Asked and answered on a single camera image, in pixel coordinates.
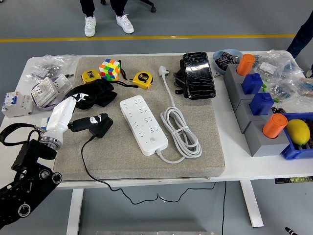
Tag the person in white shoes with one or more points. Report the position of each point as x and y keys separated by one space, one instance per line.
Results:
x=89 y=7

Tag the yellow lemon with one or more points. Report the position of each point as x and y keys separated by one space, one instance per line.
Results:
x=298 y=132

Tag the green plastic clip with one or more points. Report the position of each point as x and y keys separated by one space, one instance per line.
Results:
x=264 y=86
x=276 y=100

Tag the clear bag with brown parts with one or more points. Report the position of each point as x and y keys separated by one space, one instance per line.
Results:
x=305 y=88

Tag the clear bag with blue parts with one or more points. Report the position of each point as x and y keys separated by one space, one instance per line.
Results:
x=283 y=90

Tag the black yellow label strip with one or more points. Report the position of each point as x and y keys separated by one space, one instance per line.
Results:
x=293 y=180

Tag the blue plastic bin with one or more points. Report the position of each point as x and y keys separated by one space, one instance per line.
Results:
x=293 y=153

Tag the person in dark trousers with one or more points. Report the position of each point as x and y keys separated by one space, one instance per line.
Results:
x=303 y=36

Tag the white table leg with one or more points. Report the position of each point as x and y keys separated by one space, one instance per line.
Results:
x=74 y=213
x=252 y=205

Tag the white shoe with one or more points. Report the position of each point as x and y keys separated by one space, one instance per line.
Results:
x=310 y=74

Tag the glossy black cracked case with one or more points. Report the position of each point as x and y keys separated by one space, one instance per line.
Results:
x=199 y=73

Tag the clear bag with metal parts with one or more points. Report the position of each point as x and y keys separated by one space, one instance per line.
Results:
x=49 y=67

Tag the black plastic holder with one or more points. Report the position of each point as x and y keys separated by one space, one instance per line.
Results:
x=179 y=76

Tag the small metal bit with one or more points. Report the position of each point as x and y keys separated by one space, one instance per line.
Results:
x=69 y=75

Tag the small black clip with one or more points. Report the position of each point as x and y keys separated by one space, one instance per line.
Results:
x=277 y=110

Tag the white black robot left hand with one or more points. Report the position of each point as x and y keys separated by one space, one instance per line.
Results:
x=58 y=117

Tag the black cloth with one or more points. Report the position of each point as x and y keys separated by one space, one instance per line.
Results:
x=102 y=90

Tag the purple tray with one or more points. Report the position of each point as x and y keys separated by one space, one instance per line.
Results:
x=52 y=105

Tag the light blue bowl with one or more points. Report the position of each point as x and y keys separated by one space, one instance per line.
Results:
x=217 y=66

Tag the small metal clip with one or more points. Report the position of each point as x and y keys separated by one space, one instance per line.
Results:
x=216 y=74

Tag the white circuit breaker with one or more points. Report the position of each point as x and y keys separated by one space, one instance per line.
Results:
x=19 y=105

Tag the black capacitors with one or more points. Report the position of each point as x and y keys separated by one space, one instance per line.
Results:
x=225 y=60

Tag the large colourful puzzle cube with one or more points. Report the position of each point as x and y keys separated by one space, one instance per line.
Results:
x=110 y=69

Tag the small white wall socket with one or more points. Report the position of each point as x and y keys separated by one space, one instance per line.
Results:
x=62 y=83

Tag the clear bag with white label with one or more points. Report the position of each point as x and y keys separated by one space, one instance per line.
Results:
x=276 y=63

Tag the white power strip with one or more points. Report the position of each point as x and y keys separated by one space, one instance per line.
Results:
x=144 y=124

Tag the large white wall socket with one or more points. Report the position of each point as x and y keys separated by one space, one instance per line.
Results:
x=44 y=91

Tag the black plug adapter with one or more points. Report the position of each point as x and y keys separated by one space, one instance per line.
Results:
x=100 y=131

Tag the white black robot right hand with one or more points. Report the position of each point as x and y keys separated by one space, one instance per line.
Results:
x=290 y=231

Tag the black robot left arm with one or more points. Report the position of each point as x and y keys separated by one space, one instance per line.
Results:
x=29 y=151

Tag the grey block holder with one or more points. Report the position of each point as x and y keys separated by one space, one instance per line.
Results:
x=264 y=148
x=238 y=95
x=230 y=76
x=244 y=115

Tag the small yellow tape measure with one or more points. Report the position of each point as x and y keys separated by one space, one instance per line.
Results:
x=90 y=76

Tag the grey-brown mat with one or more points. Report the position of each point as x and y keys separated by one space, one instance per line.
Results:
x=183 y=169

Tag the orange cylinder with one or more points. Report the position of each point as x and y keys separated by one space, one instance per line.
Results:
x=275 y=126
x=245 y=64

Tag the blue block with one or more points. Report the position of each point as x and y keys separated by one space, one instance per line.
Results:
x=261 y=104
x=252 y=84

